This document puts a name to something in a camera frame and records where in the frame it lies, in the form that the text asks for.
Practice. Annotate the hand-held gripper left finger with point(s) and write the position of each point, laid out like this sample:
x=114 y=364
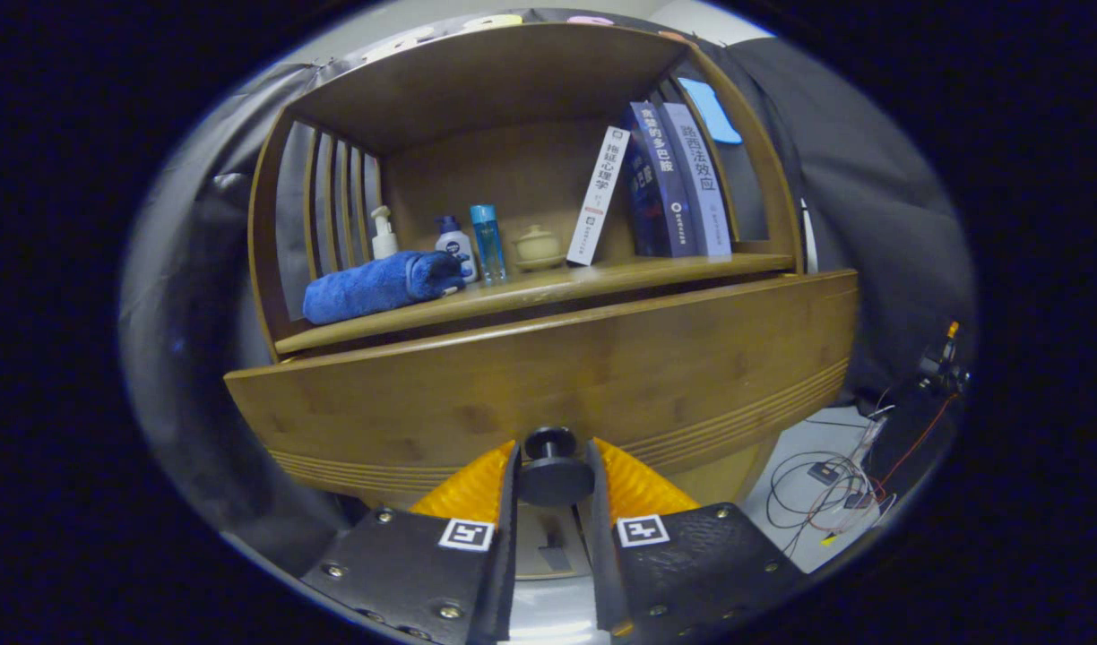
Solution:
x=423 y=573

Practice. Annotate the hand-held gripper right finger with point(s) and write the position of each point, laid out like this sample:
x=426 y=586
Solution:
x=692 y=573

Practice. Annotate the wooden drawer with black knob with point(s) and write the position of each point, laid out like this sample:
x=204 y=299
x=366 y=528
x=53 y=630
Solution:
x=602 y=376

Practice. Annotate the wooden cabinet door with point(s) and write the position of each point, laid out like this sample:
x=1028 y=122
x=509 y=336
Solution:
x=737 y=475

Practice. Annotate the wooden countertop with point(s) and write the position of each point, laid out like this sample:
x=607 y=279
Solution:
x=557 y=285

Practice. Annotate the wooden shelf cabinet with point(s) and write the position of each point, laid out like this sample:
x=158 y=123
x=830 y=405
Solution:
x=513 y=170

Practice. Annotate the small black adapter box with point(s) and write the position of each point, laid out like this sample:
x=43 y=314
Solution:
x=823 y=472

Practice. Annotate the rolled blue towel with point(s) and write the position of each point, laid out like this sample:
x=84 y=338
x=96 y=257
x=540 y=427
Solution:
x=369 y=288

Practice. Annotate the black stand with orange clip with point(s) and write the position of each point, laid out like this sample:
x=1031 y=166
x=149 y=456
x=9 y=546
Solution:
x=943 y=367

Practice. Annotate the white lotion bottle blue cap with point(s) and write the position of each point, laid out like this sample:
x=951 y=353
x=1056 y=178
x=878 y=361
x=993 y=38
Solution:
x=454 y=242

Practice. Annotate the white pump bottle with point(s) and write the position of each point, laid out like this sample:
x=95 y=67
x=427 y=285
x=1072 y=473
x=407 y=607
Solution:
x=384 y=242

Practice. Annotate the clear blue bottle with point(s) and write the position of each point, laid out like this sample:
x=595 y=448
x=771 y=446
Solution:
x=488 y=242

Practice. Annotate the beige lidded tea cup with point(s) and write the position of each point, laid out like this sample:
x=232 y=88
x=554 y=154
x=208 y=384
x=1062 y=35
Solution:
x=538 y=249

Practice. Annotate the dark navy book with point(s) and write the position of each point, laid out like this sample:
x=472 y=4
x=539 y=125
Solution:
x=643 y=210

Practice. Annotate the white book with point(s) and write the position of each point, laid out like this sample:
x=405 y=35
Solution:
x=600 y=193

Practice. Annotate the black backdrop cloth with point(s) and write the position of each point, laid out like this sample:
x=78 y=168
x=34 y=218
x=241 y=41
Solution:
x=871 y=224

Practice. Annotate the lavender book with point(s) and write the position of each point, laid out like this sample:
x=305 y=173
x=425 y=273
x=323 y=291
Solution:
x=703 y=179

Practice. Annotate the blue book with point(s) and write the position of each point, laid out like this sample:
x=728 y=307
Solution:
x=667 y=179

